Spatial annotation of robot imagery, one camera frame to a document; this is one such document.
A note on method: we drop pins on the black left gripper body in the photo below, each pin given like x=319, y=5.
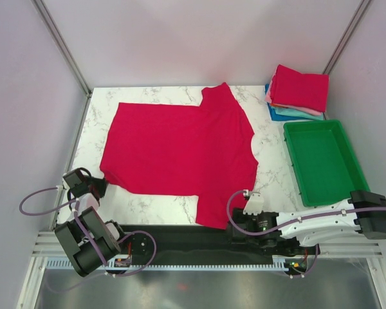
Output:
x=87, y=179

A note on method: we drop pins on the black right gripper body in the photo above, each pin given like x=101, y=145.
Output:
x=238, y=216

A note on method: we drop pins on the red t shirt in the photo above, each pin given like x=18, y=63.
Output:
x=291, y=88
x=202, y=151

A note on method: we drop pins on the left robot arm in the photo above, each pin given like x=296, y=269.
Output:
x=86, y=239

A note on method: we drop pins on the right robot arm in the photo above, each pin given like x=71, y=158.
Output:
x=287, y=233

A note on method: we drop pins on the green plastic tray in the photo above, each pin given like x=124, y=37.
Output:
x=324, y=162

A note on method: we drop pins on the folded teal t shirt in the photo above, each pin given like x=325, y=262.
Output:
x=296, y=113

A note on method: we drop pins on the folded orange t shirt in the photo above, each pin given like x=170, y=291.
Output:
x=277, y=105

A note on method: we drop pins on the folded red t shirt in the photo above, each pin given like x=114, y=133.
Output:
x=291, y=88

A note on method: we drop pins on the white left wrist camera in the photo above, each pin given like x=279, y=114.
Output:
x=87, y=201

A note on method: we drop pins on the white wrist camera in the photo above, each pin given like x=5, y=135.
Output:
x=254, y=203
x=87, y=201

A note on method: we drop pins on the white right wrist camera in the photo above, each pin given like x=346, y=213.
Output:
x=254, y=203

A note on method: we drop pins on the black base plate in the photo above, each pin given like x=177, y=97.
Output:
x=192, y=245

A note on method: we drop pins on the aluminium frame rail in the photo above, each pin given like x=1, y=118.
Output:
x=347, y=274

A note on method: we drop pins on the white slotted cable duct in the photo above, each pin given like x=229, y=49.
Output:
x=278, y=264

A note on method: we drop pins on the left aluminium corner post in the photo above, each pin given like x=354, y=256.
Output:
x=56, y=35

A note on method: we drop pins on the aluminium corner post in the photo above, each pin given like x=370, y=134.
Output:
x=56, y=35
x=347, y=35

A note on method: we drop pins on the right aluminium corner post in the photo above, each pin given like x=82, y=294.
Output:
x=347, y=35

